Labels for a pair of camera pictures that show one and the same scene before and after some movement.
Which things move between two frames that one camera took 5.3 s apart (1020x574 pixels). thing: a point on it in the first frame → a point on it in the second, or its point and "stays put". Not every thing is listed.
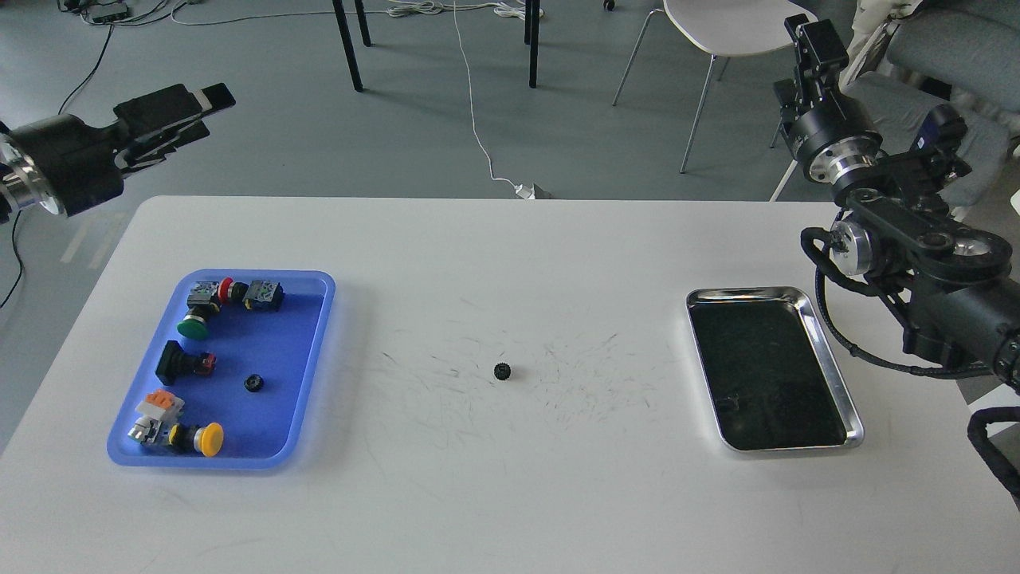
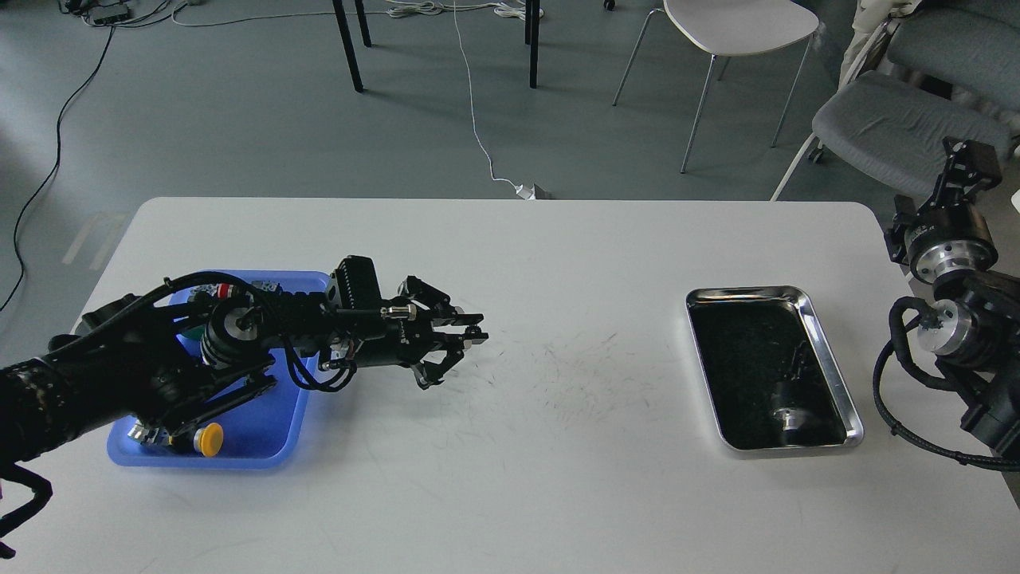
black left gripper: x=73 y=163 → x=398 y=332
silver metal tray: x=770 y=379 stays put
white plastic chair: x=724 y=28 stays put
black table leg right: x=531 y=36 stays put
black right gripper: x=829 y=138 → x=948 y=237
